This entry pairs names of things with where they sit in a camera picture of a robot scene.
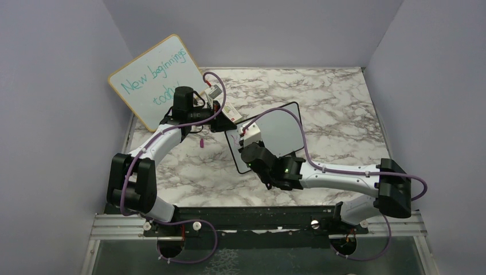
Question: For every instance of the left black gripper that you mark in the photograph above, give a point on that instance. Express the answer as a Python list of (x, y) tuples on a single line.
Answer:
[(221, 123)]

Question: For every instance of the black-framed whiteboard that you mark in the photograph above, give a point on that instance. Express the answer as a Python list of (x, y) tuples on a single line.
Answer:
[(279, 131)]

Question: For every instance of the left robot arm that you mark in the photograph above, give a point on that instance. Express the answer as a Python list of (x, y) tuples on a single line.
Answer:
[(132, 181)]

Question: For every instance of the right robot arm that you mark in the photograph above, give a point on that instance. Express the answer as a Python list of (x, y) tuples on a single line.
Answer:
[(381, 190)]

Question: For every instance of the wood-framed whiteboard with writing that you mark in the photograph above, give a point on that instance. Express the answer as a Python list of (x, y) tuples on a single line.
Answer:
[(147, 83)]

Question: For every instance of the small green white box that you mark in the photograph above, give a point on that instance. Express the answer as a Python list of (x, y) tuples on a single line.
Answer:
[(231, 113)]

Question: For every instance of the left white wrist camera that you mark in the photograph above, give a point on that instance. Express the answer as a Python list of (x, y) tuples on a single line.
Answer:
[(213, 93)]

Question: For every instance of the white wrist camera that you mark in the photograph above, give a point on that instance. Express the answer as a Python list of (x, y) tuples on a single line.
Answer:
[(213, 93), (249, 133)]

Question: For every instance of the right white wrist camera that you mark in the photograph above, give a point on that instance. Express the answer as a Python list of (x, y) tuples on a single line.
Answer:
[(249, 133)]

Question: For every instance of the black metal base rail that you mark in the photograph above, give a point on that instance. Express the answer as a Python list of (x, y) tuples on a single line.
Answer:
[(206, 228)]

